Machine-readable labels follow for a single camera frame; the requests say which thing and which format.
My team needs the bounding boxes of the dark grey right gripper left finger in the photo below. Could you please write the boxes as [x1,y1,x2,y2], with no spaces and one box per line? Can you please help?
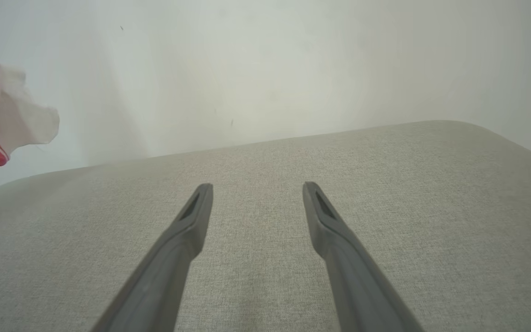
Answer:
[91,183,214,332]

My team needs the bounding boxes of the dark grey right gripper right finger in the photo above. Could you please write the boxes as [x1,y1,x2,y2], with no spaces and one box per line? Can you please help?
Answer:
[302,181,425,332]

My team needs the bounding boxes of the red shirt with striped trim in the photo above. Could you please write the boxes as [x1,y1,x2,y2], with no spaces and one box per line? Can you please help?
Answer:
[0,41,60,166]

